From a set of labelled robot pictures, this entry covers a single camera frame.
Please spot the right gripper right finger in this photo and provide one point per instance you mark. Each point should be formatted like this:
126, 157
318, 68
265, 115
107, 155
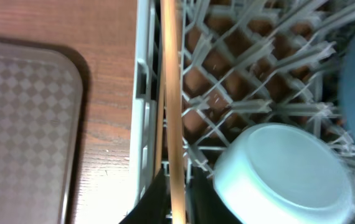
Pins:
208, 207

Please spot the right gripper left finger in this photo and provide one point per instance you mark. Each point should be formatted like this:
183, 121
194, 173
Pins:
151, 209

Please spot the light blue bowl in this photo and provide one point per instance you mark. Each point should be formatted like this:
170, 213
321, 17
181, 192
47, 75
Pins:
276, 173

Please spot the wooden chopstick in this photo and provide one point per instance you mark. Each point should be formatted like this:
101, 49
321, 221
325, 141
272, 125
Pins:
173, 110
159, 128

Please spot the grey dishwasher rack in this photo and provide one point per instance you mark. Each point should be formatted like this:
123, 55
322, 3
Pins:
249, 62

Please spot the dark brown serving tray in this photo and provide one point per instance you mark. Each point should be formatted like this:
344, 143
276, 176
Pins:
40, 99

